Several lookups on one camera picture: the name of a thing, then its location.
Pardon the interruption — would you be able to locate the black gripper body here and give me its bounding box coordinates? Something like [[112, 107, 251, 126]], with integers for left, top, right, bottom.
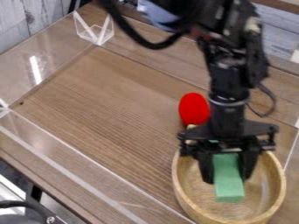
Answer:
[[178, 120, 279, 157]]

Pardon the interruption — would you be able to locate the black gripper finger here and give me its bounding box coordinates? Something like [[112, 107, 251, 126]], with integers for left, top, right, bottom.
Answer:
[[195, 151, 214, 184], [238, 145, 259, 181]]

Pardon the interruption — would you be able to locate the green rectangular block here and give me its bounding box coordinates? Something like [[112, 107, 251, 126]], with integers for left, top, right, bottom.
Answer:
[[212, 154, 246, 203]]

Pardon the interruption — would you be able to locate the brown wooden bowl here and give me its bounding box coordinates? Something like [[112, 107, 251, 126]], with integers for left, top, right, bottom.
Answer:
[[172, 152, 286, 224]]

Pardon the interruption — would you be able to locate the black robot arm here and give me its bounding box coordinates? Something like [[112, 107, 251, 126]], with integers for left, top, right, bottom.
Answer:
[[98, 0, 279, 184]]

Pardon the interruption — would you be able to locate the red plush ball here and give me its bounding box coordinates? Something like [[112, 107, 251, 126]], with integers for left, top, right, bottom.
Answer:
[[179, 93, 211, 126]]

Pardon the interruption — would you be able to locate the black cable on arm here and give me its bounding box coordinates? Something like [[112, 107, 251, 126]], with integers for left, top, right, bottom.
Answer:
[[100, 0, 192, 51]]

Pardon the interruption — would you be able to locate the clear acrylic enclosure wall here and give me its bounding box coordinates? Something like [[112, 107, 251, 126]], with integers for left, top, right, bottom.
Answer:
[[0, 8, 299, 224]]

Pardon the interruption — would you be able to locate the clear acrylic corner bracket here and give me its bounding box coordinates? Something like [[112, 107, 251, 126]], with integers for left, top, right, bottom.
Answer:
[[72, 11, 115, 46]]

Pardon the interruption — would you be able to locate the black table frame bracket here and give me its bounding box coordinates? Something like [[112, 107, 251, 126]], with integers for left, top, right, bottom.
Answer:
[[24, 183, 67, 224]]

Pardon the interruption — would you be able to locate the black cable bottom left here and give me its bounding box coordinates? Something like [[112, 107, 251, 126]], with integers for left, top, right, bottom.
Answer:
[[0, 200, 54, 224]]

